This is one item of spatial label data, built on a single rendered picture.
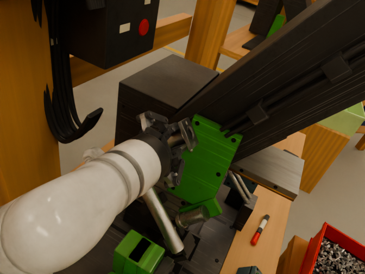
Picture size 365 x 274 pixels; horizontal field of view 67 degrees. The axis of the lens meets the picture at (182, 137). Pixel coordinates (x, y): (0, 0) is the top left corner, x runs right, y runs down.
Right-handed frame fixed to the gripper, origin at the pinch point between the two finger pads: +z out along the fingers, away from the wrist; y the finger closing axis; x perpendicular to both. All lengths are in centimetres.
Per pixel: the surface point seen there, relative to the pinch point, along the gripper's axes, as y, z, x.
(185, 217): -19.3, 7.0, 9.3
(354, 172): -124, 258, -39
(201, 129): -1.3, 10.4, -1.2
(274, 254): -45, 27, -1
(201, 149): -5.5, 10.4, 0.7
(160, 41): 31, 57, 20
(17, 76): 20.3, -11.3, 18.2
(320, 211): -118, 181, -3
